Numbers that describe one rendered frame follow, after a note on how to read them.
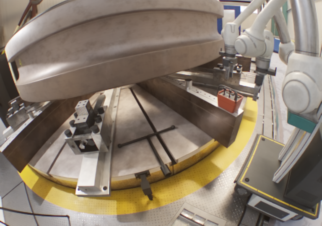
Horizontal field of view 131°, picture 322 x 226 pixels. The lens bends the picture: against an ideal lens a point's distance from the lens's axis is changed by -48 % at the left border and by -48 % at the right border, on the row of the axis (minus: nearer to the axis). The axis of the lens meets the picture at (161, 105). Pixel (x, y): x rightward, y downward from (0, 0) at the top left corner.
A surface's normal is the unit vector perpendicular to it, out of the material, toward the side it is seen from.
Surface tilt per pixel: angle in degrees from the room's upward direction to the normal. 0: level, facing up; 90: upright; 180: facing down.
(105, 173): 0
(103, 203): 0
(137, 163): 0
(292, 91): 96
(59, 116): 90
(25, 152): 90
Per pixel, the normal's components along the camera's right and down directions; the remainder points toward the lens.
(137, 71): 0.36, 0.47
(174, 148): -0.10, -0.84
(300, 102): -0.93, 0.32
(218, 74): -0.56, 0.48
